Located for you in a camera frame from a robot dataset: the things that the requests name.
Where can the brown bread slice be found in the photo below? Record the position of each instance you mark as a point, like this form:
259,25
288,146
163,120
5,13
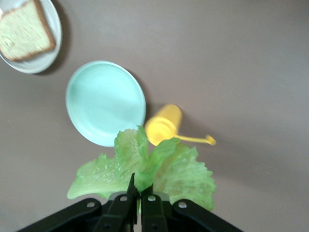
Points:
24,31

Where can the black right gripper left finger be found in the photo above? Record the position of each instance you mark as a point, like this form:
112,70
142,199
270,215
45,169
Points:
116,215

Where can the yellow mustard squeeze bottle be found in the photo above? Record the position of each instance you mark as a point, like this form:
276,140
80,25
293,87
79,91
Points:
164,120

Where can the mint green plate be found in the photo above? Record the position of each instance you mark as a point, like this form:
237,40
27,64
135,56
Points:
103,101

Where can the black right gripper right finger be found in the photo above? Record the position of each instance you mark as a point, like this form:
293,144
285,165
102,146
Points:
164,217

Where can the green lettuce leaf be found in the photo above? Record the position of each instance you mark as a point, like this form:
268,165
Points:
183,174

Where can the beige plate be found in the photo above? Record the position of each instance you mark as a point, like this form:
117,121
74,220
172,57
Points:
53,24

